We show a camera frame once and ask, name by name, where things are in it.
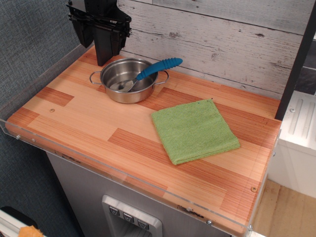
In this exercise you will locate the stainless steel pot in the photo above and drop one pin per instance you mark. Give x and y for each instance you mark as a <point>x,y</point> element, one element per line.
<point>124,70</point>

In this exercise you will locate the orange object at corner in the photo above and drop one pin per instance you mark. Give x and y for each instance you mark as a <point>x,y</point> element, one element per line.
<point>30,231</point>

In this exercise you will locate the silver toy fridge cabinet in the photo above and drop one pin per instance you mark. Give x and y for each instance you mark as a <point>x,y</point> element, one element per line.
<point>84,190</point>

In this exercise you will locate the blue handled spoon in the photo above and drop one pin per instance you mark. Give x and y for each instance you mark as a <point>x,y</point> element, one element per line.
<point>127,85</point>

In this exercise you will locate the white slotted rail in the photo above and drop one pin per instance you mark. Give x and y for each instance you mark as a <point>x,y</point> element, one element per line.
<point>9,226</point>

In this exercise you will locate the dark right shelf post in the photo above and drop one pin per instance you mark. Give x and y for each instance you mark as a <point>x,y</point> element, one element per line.
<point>298,64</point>

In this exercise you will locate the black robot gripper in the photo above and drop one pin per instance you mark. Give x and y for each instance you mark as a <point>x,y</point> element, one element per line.
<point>110,25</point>

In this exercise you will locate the white toy sink unit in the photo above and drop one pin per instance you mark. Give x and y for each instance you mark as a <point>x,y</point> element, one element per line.
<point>293,164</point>

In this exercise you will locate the grey dispenser button panel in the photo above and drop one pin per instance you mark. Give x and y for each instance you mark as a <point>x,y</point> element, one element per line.
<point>127,221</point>

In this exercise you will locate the clear acrylic table guard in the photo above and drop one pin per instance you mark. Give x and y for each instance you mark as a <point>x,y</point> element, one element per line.
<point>77,120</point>

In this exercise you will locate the green cloth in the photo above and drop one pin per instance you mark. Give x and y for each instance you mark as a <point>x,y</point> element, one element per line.
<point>193,131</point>

